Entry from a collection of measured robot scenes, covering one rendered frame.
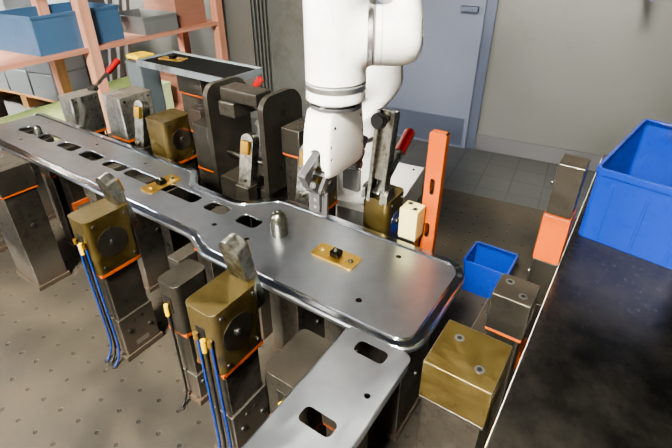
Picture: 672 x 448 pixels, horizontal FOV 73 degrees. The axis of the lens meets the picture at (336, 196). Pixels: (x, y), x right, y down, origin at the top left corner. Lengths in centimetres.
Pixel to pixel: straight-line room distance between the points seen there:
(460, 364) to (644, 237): 42
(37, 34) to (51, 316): 225
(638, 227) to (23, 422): 112
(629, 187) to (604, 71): 277
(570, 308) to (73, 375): 93
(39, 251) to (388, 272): 90
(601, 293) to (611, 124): 295
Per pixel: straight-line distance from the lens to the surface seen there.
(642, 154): 114
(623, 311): 76
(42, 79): 508
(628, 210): 85
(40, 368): 118
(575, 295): 76
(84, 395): 109
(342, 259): 78
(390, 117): 80
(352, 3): 60
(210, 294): 68
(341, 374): 62
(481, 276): 118
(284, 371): 65
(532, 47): 357
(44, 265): 137
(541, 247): 78
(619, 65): 358
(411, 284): 75
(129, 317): 105
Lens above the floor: 148
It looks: 30 degrees down
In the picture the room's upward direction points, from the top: straight up
